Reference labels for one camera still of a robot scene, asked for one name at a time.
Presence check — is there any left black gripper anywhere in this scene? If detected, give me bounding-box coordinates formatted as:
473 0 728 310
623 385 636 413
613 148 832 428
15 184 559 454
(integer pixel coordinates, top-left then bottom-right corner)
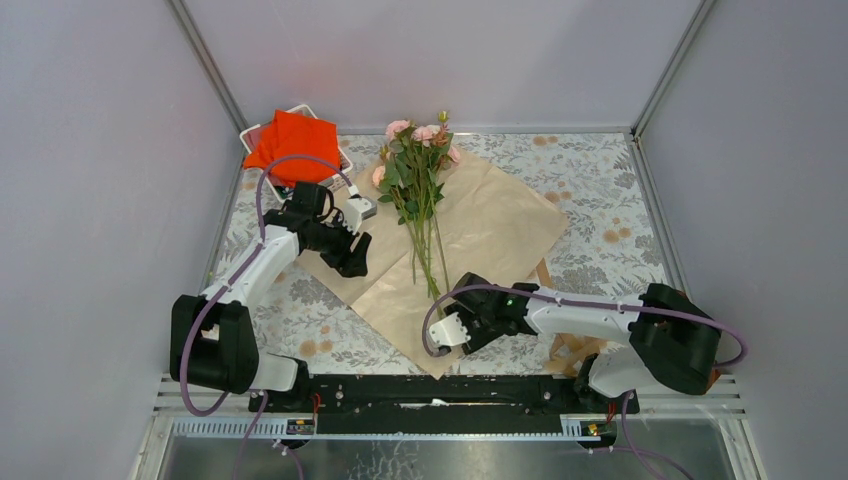
305 211 371 279

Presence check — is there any beige kraft wrapping paper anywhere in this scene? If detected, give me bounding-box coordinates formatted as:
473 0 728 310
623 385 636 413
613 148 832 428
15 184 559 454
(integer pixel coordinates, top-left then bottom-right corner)
297 150 569 378

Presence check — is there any pink fake flower bouquet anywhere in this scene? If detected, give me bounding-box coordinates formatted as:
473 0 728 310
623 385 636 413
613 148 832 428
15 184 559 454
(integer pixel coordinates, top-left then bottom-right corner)
372 110 459 299

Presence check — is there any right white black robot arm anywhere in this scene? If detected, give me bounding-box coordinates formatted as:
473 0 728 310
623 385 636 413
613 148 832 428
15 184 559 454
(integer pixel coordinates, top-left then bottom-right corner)
422 273 721 412

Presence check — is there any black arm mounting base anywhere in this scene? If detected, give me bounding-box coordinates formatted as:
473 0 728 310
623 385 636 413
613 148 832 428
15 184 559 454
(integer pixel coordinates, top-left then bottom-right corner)
248 374 640 435

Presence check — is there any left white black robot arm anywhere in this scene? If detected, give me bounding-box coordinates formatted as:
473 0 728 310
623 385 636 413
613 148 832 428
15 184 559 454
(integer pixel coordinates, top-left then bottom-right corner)
170 183 377 411

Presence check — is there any tan ribbon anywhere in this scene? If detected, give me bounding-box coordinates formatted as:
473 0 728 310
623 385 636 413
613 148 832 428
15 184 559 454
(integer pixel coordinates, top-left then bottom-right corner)
533 258 611 379

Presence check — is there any orange cloth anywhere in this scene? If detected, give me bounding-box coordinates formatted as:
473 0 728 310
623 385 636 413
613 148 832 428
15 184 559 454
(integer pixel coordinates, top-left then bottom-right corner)
243 110 341 187

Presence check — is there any floral patterned table mat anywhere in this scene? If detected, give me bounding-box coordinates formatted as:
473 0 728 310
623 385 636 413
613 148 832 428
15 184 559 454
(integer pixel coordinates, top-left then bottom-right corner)
207 133 668 375

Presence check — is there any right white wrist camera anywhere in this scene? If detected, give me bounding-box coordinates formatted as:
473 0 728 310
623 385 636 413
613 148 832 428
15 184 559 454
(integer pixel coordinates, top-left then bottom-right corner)
425 312 471 356

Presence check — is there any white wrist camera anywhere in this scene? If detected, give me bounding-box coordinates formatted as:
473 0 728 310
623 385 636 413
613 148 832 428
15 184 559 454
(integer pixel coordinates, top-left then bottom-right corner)
425 312 471 356
340 186 377 234

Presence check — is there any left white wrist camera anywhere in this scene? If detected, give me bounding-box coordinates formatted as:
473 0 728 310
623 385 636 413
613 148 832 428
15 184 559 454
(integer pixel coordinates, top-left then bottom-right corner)
340 186 377 234

